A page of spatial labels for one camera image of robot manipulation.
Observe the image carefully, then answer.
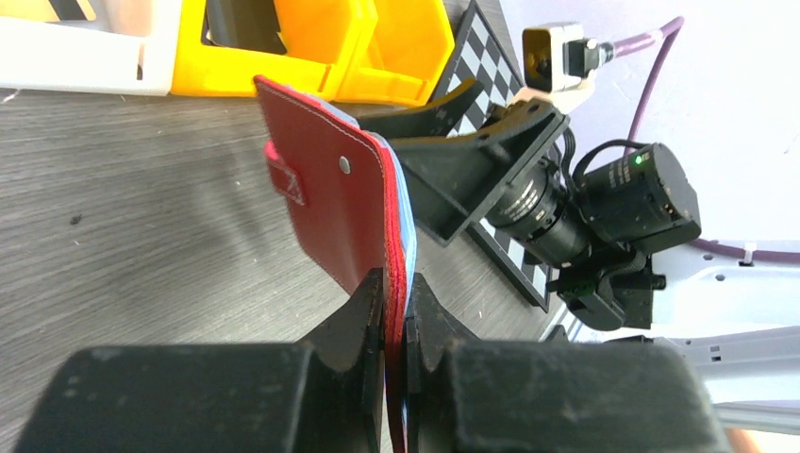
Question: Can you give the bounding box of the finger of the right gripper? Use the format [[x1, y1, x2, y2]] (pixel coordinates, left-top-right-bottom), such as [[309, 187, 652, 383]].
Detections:
[[357, 78, 484, 140]]

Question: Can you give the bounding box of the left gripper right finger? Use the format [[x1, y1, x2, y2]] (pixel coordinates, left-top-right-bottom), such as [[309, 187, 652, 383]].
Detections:
[[406, 275, 730, 452]]

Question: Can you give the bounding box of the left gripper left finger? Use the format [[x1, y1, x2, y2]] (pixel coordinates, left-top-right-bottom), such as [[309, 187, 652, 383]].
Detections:
[[15, 269, 383, 452]]

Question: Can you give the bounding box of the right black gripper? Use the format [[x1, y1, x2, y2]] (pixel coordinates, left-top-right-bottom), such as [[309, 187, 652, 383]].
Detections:
[[389, 100, 702, 331]]

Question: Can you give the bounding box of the red card holder wallet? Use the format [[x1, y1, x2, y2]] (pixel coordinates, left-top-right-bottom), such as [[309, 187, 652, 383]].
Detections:
[[254, 75, 415, 452]]

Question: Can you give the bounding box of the dark grey credit card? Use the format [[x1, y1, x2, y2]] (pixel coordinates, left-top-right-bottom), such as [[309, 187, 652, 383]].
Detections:
[[201, 0, 288, 55]]

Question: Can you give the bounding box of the orange gold credit card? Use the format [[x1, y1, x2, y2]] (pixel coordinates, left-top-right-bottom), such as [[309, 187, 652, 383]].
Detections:
[[1, 0, 97, 22]]

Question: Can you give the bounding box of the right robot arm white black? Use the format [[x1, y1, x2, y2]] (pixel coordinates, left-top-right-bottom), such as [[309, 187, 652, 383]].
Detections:
[[360, 80, 799, 434]]

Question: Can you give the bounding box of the orange bin with cards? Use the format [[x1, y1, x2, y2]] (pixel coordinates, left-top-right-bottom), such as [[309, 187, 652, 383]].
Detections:
[[170, 1, 377, 100]]

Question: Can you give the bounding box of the black white checkerboard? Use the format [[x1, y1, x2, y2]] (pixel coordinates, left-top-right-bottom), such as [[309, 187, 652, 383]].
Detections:
[[431, 0, 564, 314]]

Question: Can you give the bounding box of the empty orange bin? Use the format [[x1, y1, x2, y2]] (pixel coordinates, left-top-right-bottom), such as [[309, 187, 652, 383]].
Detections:
[[335, 0, 455, 107]]

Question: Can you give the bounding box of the white plastic bin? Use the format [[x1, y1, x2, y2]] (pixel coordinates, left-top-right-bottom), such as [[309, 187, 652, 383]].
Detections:
[[1, 0, 181, 95]]

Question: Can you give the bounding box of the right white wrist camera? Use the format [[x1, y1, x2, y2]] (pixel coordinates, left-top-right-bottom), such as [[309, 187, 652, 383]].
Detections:
[[511, 23, 614, 113]]

